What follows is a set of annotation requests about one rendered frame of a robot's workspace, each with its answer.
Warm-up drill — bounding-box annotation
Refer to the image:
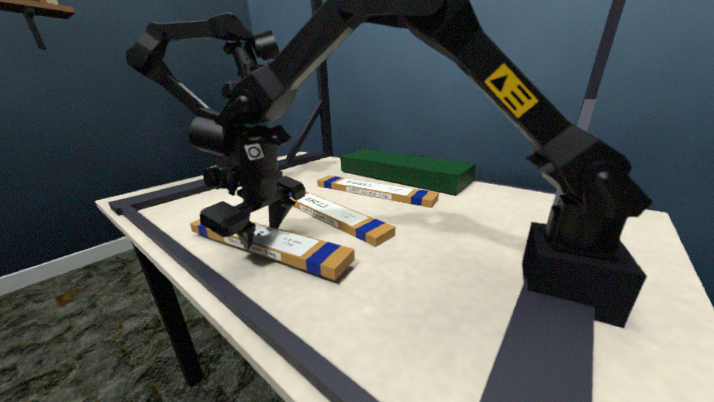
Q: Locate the green flat rectangular platform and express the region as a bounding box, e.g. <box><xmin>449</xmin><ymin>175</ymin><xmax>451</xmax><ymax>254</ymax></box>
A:
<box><xmin>340</xmin><ymin>149</ymin><xmax>476</xmax><ymax>196</ymax></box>

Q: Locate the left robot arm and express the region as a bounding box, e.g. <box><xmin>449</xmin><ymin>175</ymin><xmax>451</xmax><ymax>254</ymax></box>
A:
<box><xmin>188</xmin><ymin>0</ymin><xmax>652</xmax><ymax>262</ymax></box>

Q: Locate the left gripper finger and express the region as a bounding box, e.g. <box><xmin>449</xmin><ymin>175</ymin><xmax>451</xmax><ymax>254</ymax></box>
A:
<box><xmin>268</xmin><ymin>199</ymin><xmax>296</xmax><ymax>229</ymax></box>
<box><xmin>236</xmin><ymin>221</ymin><xmax>256</xmax><ymax>250</ymax></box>

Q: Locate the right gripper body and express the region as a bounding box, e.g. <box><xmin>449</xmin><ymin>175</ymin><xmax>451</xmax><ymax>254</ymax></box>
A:
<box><xmin>221</xmin><ymin>60</ymin><xmax>257</xmax><ymax>99</ymax></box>

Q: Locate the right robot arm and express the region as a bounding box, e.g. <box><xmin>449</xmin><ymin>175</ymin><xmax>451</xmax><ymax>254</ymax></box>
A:
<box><xmin>126</xmin><ymin>13</ymin><xmax>280</xmax><ymax>115</ymax></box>

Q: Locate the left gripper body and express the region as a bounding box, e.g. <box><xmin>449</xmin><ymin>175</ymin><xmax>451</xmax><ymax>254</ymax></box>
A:
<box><xmin>199</xmin><ymin>165</ymin><xmax>306</xmax><ymax>238</ymax></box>

